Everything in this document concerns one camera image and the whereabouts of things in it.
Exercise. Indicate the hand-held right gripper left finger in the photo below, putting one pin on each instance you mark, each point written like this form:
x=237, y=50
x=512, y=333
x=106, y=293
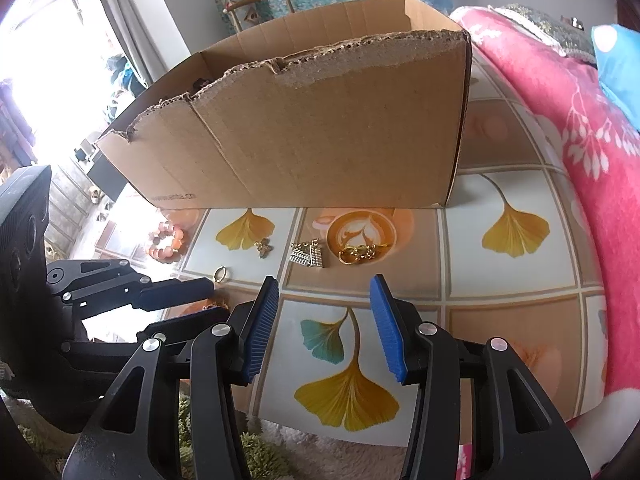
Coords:
x=260, y=330

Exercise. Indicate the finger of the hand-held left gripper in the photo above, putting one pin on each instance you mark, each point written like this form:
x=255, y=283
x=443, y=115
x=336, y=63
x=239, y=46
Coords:
x=192, y=321
x=170, y=292

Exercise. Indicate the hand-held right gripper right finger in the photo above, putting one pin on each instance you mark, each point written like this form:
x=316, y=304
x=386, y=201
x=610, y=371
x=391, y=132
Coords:
x=387, y=330

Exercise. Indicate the small gold charm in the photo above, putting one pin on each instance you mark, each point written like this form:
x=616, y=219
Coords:
x=216, y=306

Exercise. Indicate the small gold butterfly pendant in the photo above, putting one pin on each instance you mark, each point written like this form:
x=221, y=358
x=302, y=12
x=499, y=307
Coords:
x=262, y=248

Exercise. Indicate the silver rhinestone hair clip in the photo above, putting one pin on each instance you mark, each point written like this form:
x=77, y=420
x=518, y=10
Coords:
x=307, y=255

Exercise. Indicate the torn brown cardboard box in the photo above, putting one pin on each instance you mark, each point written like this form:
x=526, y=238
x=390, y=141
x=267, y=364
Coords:
x=325, y=135

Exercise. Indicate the pale slipper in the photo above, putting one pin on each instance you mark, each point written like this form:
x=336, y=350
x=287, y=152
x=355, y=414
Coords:
x=94, y=193

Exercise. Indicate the black flat screen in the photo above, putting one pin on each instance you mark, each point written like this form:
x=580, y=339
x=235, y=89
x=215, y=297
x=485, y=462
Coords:
x=107, y=175

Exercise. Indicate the ginkgo leaf print tablecloth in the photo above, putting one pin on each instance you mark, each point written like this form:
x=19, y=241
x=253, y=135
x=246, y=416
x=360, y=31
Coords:
x=500, y=285

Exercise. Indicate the white green fluffy cloth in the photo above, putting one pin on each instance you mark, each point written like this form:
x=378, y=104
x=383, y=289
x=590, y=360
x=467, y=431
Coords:
x=310, y=460

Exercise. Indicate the hanging clothes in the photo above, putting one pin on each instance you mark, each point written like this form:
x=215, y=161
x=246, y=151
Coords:
x=122, y=72

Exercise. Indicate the grey curtain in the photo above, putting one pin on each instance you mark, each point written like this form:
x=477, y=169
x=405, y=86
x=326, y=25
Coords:
x=130, y=10

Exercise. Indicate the pink floral blanket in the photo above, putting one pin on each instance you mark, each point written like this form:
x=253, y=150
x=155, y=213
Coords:
x=575, y=110

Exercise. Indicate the silver sequin pillow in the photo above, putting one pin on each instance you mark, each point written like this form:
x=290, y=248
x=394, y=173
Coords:
x=540, y=25

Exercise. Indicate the blue pillow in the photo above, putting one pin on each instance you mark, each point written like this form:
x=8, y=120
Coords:
x=620, y=70

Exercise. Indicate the dark brown door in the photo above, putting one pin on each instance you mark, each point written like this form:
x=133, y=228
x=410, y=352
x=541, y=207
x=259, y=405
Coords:
x=627, y=10

